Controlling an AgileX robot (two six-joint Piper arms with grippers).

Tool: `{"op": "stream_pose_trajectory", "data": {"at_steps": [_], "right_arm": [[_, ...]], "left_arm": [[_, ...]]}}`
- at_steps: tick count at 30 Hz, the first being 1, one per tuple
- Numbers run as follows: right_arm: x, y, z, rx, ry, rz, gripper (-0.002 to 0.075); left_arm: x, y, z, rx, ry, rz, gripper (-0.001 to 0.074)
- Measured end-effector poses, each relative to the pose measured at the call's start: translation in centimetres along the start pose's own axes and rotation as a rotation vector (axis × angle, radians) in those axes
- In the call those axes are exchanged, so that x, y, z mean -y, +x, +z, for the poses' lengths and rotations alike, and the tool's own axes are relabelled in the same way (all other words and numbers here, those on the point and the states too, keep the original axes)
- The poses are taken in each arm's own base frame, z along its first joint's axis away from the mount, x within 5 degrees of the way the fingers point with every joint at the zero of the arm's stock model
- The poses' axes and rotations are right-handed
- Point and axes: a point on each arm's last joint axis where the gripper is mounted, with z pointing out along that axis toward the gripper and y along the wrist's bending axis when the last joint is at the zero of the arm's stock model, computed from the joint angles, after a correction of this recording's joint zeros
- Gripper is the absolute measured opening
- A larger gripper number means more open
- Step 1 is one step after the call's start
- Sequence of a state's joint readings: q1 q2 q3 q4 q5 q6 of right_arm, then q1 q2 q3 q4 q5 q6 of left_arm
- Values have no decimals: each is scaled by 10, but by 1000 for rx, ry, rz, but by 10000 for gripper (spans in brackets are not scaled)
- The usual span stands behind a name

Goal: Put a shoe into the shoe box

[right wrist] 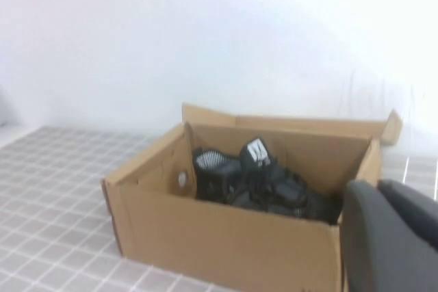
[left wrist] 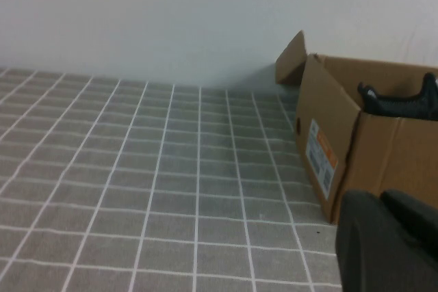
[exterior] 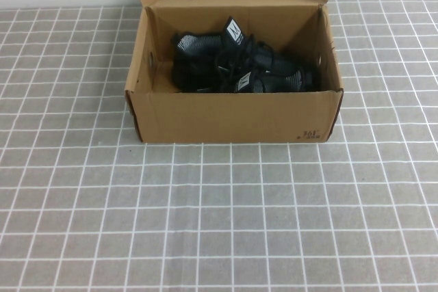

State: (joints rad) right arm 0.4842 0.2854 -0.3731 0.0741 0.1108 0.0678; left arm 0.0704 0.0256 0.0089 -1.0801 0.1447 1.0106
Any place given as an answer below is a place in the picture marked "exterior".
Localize brown cardboard shoe box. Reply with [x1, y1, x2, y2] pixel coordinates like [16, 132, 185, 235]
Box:
[123, 0, 344, 144]

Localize black knit sneaker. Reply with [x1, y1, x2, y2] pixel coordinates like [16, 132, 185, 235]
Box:
[218, 66, 314, 94]
[170, 16, 322, 94]

